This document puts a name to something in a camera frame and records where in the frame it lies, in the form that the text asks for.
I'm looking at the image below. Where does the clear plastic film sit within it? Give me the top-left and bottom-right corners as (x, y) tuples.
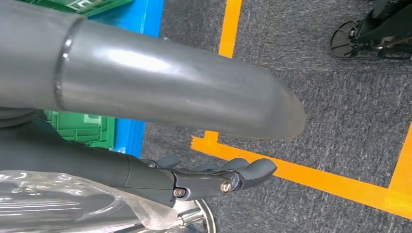
(0, 170), (178, 233)

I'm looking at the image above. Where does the blue metal shelf rack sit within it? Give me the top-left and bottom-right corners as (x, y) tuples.
(90, 0), (165, 158)

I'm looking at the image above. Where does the green plastic crate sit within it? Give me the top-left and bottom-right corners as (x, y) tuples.
(43, 111), (117, 149)
(19, 0), (134, 17)

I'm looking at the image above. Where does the yellow floor tape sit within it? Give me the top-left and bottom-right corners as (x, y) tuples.
(190, 0), (412, 221)

